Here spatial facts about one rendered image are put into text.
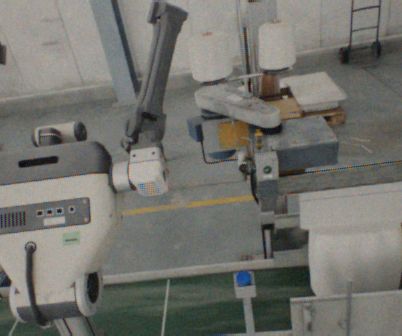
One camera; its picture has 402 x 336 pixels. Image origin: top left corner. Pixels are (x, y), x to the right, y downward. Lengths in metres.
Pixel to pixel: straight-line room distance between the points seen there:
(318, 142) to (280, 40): 0.41
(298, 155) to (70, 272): 0.84
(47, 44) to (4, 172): 5.86
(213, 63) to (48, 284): 0.95
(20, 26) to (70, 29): 0.79
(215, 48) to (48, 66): 5.76
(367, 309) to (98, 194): 1.17
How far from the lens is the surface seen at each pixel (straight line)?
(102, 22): 6.18
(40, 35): 7.00
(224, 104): 1.59
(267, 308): 2.06
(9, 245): 1.19
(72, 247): 1.10
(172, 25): 1.25
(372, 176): 1.72
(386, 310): 1.79
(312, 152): 1.40
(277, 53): 1.53
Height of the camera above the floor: 1.98
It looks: 30 degrees down
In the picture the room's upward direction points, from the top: 11 degrees counter-clockwise
